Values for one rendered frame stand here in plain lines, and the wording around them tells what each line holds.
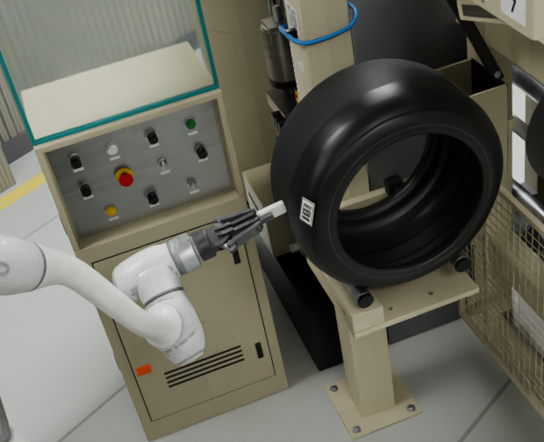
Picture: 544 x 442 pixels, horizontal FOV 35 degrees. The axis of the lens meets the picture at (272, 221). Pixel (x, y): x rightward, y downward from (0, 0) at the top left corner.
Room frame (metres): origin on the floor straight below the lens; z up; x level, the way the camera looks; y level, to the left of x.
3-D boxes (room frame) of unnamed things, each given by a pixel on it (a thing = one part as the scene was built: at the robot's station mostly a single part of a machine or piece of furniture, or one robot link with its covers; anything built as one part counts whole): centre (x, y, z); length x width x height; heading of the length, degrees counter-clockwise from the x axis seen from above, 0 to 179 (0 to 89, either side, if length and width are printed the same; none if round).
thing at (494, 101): (2.15, -0.62, 1.05); 0.20 x 0.15 x 0.30; 12
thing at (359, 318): (1.82, -0.16, 0.84); 0.36 x 0.09 x 0.06; 12
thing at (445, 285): (1.85, -0.29, 0.80); 0.37 x 0.36 x 0.02; 102
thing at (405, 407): (2.10, -0.22, 0.01); 0.27 x 0.27 x 0.02; 12
